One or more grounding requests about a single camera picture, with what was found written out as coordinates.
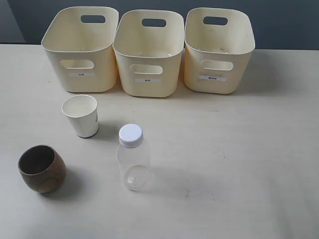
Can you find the clear plastic bottle white cap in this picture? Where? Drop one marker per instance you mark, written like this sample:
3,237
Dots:
134,157

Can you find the white paper cup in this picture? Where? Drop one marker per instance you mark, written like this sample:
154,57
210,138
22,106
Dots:
82,113

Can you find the brown wooden cup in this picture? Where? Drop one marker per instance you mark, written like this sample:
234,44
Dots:
42,169

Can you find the middle cream plastic bin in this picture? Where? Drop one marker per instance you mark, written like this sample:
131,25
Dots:
148,46

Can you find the cream plastic bin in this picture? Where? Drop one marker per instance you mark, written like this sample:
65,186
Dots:
218,46
148,46
78,44

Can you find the right cream plastic bin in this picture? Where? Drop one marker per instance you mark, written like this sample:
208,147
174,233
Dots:
218,46

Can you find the left cream plastic bin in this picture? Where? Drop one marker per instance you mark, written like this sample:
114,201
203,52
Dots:
78,44

